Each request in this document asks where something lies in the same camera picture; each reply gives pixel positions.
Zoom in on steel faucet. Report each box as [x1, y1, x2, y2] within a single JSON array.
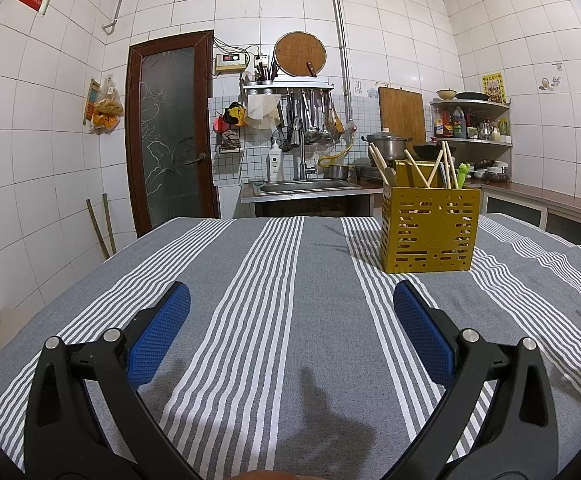
[[290, 117, 316, 181]]

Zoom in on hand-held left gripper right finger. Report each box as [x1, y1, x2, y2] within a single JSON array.
[[393, 280, 560, 480]]

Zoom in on brown kitchen counter cabinet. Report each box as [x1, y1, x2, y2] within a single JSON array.
[[481, 180, 581, 258]]

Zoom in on wooden sticks against wall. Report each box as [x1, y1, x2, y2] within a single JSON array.
[[86, 193, 117, 261]]

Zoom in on yellow wall poster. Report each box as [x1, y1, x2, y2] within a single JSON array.
[[481, 71, 506, 105]]

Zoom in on small wall card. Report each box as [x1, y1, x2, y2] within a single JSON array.
[[83, 77, 100, 126]]

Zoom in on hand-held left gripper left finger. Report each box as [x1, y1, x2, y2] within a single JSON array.
[[24, 281, 206, 480]]

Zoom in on white wall hooks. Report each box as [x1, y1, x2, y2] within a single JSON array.
[[541, 62, 564, 92]]

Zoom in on metal corner shelf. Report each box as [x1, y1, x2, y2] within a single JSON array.
[[429, 99, 514, 148]]

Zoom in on steel pot with lid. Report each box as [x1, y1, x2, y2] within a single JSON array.
[[361, 130, 414, 161]]

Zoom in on round wooden cutting board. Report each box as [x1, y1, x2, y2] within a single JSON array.
[[274, 31, 327, 77]]

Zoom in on hanging plastic bag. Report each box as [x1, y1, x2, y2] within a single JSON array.
[[93, 80, 124, 133]]

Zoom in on metal wall utensil rack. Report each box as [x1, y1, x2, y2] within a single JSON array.
[[243, 80, 335, 97]]

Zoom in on hanging white cloth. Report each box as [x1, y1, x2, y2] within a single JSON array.
[[248, 96, 281, 131]]

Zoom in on white controller box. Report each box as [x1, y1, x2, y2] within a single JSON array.
[[214, 52, 248, 73]]

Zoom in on yellow black gloves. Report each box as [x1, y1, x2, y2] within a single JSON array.
[[213, 101, 247, 133]]

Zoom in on brown frosted glass door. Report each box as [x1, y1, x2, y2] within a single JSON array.
[[126, 31, 220, 238]]

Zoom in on yellow hose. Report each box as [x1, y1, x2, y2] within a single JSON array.
[[318, 132, 356, 168]]

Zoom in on bowls on counter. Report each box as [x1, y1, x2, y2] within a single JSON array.
[[473, 159, 511, 182]]

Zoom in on steel gas stove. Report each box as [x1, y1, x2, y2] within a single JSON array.
[[353, 162, 386, 183]]

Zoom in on row of condiment bottles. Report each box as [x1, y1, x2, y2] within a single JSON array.
[[433, 106, 479, 139]]

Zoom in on yellow perforated utensil holder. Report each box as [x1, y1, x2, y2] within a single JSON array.
[[381, 159, 481, 273]]

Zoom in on grey white striped tablecloth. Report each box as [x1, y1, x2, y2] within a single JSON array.
[[0, 214, 581, 480]]

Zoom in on rectangular wooden cutting board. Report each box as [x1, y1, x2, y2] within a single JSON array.
[[378, 86, 426, 146]]

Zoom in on steel sink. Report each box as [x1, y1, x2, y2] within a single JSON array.
[[243, 180, 364, 203]]

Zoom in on hanging kitchen utensils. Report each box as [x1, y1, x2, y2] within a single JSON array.
[[280, 89, 345, 153]]

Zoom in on white soap bottle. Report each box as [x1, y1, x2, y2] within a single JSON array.
[[266, 137, 284, 182]]

